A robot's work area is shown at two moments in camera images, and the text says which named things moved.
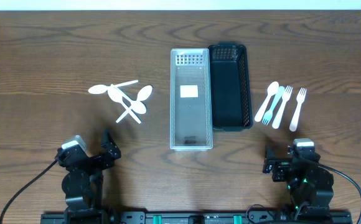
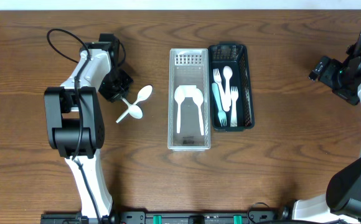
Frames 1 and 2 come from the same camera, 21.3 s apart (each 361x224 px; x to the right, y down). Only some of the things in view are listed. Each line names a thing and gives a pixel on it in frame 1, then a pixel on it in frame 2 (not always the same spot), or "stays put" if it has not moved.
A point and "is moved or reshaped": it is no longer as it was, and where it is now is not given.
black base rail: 98,216 stays put
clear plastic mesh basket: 191,117 stays put
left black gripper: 103,156 → 117,92
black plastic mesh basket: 230,93 stays put
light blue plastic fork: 268,114 → 221,114
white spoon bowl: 144,93 stays put
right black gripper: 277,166 → 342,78
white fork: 287,93 → 221,93
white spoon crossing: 116,94 → 198,99
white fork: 300,98 → 234,96
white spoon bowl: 137,106 → 133,110
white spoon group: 272,89 → 227,73
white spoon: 101,89 is moved or reshaped
